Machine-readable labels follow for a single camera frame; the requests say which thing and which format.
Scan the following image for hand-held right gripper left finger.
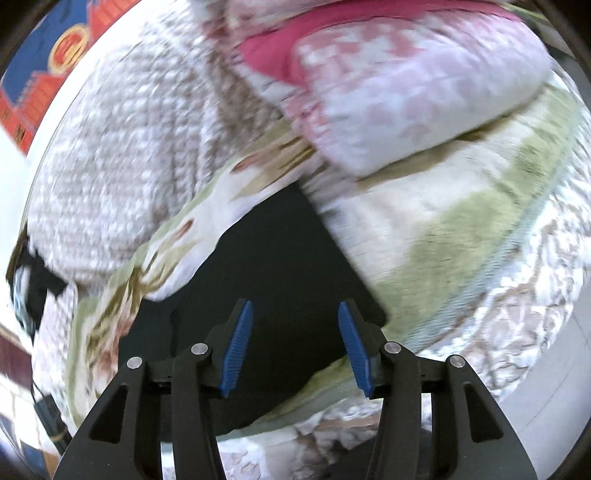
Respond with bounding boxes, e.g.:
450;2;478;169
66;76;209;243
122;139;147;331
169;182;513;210
55;299;254;480

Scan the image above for quilted leaf-print bedspread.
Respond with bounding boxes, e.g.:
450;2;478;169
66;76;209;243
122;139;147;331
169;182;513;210
21;0;591;480

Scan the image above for cream green fleece blanket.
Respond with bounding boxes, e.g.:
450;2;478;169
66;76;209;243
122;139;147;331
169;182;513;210
65;88;583;430

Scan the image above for dark cloth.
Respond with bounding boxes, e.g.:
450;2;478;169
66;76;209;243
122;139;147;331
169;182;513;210
7;235;68;337

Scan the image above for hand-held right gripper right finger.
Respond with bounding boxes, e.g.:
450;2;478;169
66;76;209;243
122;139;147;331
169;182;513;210
338;300;539;480

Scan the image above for pink floral quilt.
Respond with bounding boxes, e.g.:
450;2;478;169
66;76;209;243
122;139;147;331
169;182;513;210
226;0;555;178

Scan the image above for black pants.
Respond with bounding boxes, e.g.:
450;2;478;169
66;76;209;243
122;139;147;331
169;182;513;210
117;182;389;437

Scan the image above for black cable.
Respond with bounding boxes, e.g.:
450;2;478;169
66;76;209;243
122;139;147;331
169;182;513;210
31;381;74;457

